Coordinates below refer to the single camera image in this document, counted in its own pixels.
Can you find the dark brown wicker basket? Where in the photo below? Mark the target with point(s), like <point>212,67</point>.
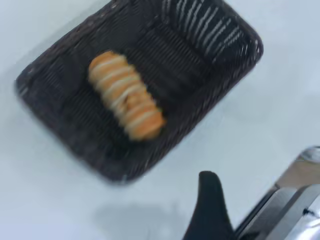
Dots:
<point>155,75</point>

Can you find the orange striped bread roll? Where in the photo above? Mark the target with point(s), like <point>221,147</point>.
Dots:
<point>125,96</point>

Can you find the silver aluminium frame rail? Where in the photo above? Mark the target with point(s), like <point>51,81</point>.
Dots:
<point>285,200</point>

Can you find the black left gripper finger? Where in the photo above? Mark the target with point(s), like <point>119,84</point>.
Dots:
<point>212,210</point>

